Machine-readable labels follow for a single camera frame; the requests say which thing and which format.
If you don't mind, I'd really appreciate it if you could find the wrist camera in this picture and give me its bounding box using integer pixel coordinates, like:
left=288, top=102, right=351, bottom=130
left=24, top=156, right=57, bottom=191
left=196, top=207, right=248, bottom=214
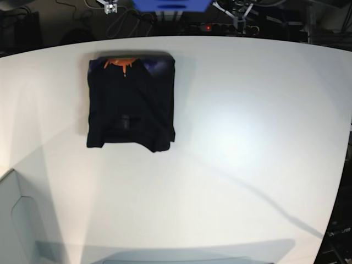
left=104, top=4, right=117, bottom=14
left=236, top=17, right=246, bottom=35

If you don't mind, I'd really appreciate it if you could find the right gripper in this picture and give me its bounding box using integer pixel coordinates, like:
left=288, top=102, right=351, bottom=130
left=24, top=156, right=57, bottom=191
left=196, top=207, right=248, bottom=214
left=96, top=0, right=118, bottom=5

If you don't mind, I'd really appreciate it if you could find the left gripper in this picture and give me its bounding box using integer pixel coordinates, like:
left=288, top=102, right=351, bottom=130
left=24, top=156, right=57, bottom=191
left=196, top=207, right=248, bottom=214
left=211, top=0, right=258, bottom=21

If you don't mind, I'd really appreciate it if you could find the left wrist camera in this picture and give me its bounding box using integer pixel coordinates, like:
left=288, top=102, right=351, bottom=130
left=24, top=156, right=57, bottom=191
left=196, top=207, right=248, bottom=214
left=236, top=17, right=246, bottom=35

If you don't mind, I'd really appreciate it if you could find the black T-shirt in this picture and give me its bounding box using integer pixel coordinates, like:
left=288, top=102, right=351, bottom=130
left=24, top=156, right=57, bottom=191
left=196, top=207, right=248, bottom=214
left=86, top=53, right=175, bottom=152

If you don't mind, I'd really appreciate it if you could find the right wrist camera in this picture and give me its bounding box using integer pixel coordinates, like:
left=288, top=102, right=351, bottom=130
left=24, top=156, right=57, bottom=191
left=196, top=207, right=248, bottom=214
left=104, top=4, right=117, bottom=14

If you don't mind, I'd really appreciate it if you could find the black power strip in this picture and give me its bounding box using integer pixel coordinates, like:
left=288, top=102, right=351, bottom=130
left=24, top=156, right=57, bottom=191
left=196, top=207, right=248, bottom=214
left=188, top=23, right=260, bottom=37

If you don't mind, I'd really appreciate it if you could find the blue plastic bin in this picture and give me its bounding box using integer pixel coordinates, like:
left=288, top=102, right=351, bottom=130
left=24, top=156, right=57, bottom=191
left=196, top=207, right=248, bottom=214
left=133, top=0, right=212, bottom=12

